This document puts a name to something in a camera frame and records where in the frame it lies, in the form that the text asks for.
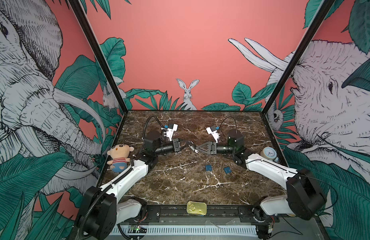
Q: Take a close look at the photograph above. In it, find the black mounting rail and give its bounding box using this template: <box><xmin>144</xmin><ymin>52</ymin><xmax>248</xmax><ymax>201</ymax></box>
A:
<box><xmin>112</xmin><ymin>203</ymin><xmax>317</xmax><ymax>224</ymax></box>

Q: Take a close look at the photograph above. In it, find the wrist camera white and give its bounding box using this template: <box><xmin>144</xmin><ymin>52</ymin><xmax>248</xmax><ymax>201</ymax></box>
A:
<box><xmin>206</xmin><ymin>126</ymin><xmax>220</xmax><ymax>143</ymax></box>
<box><xmin>164</xmin><ymin>124</ymin><xmax>178</xmax><ymax>141</ymax></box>

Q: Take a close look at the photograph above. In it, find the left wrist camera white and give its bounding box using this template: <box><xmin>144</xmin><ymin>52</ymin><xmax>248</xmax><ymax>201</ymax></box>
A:
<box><xmin>164</xmin><ymin>124</ymin><xmax>178</xmax><ymax>141</ymax></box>

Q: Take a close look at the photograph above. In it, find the plush doll toy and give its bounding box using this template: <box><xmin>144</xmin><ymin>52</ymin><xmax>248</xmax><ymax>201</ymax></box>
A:
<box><xmin>107</xmin><ymin>144</ymin><xmax>135</xmax><ymax>173</ymax></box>

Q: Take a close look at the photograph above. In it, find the white vented strip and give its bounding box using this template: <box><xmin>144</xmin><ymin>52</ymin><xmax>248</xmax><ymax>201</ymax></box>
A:
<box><xmin>121</xmin><ymin>225</ymin><xmax>257</xmax><ymax>237</ymax></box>

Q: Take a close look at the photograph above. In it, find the black frame post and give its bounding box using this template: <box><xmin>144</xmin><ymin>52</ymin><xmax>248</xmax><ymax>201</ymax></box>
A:
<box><xmin>67</xmin><ymin>0</ymin><xmax>129</xmax><ymax>114</ymax></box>
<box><xmin>262</xmin><ymin>0</ymin><xmax>337</xmax><ymax>115</ymax></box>

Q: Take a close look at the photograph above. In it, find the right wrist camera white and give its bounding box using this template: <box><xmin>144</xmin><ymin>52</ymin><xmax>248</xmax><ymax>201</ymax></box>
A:
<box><xmin>206</xmin><ymin>126</ymin><xmax>220</xmax><ymax>143</ymax></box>

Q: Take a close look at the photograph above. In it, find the left black frame post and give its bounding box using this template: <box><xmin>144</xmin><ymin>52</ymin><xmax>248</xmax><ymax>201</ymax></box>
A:
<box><xmin>67</xmin><ymin>0</ymin><xmax>129</xmax><ymax>114</ymax></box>

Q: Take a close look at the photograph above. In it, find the yellow tin can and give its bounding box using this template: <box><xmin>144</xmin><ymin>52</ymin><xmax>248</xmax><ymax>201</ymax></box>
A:
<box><xmin>186</xmin><ymin>201</ymin><xmax>207</xmax><ymax>216</ymax></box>

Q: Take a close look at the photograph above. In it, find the right black frame post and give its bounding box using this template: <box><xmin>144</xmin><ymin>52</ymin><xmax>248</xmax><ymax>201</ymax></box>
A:
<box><xmin>262</xmin><ymin>0</ymin><xmax>337</xmax><ymax>115</ymax></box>

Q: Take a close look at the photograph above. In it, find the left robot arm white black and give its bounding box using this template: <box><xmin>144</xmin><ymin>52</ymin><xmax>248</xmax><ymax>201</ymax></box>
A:
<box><xmin>74</xmin><ymin>131</ymin><xmax>193</xmax><ymax>240</ymax></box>

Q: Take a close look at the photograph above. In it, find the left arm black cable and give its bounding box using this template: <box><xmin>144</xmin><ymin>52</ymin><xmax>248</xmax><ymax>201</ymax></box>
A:
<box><xmin>142</xmin><ymin>115</ymin><xmax>165</xmax><ymax>142</ymax></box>

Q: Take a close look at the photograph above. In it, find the small circuit board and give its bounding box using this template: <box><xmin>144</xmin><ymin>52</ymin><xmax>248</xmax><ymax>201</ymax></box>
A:
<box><xmin>128</xmin><ymin>225</ymin><xmax>148</xmax><ymax>236</ymax></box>

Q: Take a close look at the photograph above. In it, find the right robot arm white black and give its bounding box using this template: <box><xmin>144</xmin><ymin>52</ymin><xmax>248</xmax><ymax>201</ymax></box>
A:
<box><xmin>190</xmin><ymin>128</ymin><xmax>327</xmax><ymax>223</ymax></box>

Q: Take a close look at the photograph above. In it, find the blue padlock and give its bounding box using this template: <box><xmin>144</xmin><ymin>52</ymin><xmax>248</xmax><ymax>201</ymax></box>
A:
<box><xmin>223</xmin><ymin>165</ymin><xmax>232</xmax><ymax>175</ymax></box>
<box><xmin>205</xmin><ymin>162</ymin><xmax>212</xmax><ymax>172</ymax></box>

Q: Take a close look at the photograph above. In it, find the small alarm clock teal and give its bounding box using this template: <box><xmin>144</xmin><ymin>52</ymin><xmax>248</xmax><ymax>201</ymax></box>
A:
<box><xmin>260</xmin><ymin>147</ymin><xmax>279</xmax><ymax>163</ymax></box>

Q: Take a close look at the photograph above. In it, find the black padlock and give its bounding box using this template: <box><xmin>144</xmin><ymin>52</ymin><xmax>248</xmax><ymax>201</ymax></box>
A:
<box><xmin>188</xmin><ymin>141</ymin><xmax>199</xmax><ymax>154</ymax></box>

